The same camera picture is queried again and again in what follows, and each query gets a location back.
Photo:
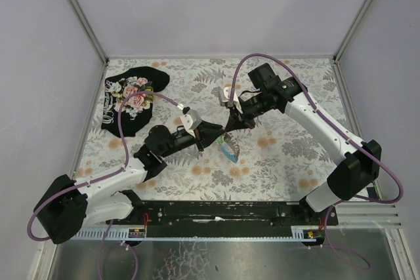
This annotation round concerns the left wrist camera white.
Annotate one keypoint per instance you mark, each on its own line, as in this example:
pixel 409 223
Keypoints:
pixel 190 119

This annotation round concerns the white cable duct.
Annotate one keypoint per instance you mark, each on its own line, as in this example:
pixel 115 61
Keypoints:
pixel 196 232

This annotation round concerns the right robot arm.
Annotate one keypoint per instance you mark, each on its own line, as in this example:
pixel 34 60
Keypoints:
pixel 355 159

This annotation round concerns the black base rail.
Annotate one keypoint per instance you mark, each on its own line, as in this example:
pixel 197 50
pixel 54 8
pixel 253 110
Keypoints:
pixel 222 214

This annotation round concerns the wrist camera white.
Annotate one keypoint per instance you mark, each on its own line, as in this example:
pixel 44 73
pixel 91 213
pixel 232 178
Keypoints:
pixel 190 119
pixel 225 101

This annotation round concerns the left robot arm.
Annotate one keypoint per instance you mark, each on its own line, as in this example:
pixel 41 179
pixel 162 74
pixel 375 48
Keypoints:
pixel 68 205

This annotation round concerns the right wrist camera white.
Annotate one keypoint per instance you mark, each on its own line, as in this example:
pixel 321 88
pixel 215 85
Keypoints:
pixel 225 101

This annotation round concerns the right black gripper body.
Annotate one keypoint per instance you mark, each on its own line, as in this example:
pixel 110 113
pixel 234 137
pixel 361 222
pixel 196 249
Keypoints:
pixel 239 115

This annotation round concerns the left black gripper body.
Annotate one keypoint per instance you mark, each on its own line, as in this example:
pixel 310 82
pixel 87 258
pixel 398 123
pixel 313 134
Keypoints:
pixel 200 138

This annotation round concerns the black floral cloth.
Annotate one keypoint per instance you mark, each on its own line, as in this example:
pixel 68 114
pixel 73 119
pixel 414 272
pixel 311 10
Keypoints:
pixel 136 111

